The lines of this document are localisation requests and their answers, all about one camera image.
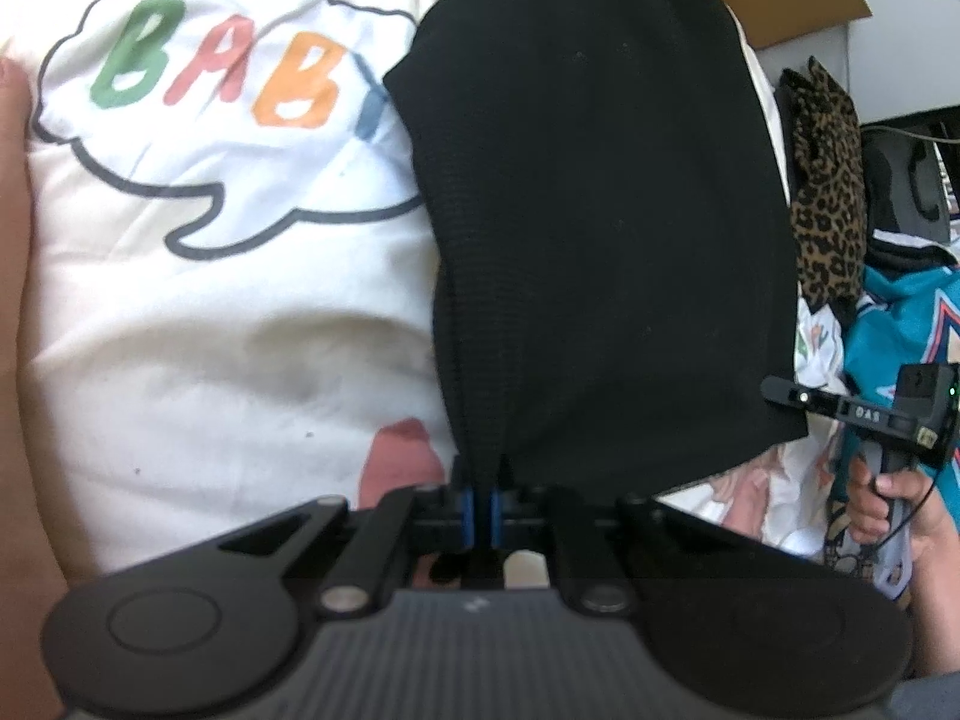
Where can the black folded clothes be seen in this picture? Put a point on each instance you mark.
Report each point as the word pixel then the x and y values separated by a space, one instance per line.
pixel 907 251

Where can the leopard print garment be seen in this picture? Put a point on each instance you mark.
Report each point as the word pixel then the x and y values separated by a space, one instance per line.
pixel 825 202

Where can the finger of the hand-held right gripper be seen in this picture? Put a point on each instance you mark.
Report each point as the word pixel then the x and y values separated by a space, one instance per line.
pixel 795 396

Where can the black bag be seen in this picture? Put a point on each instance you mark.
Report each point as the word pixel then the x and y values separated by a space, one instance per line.
pixel 922 180

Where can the teal printed garment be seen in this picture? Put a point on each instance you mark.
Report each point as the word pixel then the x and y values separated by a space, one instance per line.
pixel 900 315

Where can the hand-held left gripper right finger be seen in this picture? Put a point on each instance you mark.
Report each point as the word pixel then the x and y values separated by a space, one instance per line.
pixel 496 517

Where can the cream bear printed blanket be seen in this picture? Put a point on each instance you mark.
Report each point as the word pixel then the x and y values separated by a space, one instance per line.
pixel 225 300

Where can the person's right forearm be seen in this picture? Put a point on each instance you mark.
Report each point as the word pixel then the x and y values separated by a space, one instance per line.
pixel 949 559

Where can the person's right hand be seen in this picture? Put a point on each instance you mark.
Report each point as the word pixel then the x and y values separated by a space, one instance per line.
pixel 915 521

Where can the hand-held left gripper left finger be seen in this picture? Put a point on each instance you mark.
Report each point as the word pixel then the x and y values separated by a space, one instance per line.
pixel 469 517

